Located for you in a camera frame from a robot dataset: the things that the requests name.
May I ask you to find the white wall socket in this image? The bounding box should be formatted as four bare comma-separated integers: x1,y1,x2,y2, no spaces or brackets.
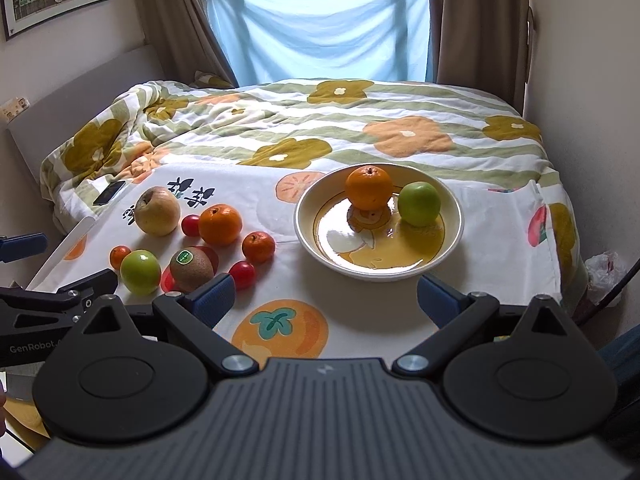
1,96,32,122

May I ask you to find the brown kiwi with green sticker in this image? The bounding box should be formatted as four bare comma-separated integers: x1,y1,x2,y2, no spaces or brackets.
169,247,215,293

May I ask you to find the green apple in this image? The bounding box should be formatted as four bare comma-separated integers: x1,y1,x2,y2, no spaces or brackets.
120,250,162,296
397,182,442,227

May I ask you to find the black cable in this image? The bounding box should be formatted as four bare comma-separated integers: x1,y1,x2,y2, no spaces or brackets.
574,259,640,327

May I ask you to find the light blue window cloth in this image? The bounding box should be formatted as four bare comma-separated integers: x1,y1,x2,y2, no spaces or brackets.
205,0,434,87

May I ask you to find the black smartphone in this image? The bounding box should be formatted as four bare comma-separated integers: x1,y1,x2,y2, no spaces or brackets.
92,180,127,206

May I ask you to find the brown curtain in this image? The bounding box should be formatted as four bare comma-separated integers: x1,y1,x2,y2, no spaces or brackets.
425,0,532,107
127,0,242,89

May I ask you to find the floral pillow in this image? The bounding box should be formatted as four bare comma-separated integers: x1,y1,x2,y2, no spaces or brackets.
194,71,237,89

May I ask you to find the white plastic bag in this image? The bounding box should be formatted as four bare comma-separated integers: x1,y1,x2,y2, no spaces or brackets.
584,251,627,307

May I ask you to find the grey headboard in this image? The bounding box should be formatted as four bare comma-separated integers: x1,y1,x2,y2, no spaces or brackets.
6,44,167,177

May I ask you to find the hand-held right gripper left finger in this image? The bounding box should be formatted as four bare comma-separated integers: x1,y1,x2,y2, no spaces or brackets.
80,274,261,380

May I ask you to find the dark blue fabric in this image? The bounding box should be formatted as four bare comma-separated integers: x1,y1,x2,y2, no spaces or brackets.
597,332,640,378

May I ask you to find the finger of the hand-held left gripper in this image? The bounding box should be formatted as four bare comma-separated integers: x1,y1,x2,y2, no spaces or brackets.
56,268,119,308
0,233,49,264

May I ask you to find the white flat board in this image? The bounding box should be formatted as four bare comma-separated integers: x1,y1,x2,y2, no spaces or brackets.
27,216,97,289

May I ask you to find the large orange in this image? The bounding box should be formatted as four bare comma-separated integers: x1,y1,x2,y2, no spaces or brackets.
345,165,394,211
198,204,243,247

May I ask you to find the white persimmon print cloth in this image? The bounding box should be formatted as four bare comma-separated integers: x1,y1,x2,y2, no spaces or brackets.
30,162,567,361

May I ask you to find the floral striped quilt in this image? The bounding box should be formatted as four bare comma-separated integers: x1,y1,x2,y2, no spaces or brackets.
40,78,592,313

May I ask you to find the large yellow-red apple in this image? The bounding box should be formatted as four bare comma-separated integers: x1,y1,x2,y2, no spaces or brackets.
133,186,181,237

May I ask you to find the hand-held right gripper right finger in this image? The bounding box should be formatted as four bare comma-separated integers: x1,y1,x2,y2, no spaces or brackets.
392,274,576,376

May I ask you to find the cream yellow ceramic bowl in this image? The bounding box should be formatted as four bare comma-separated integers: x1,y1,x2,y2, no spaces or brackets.
294,163,463,282

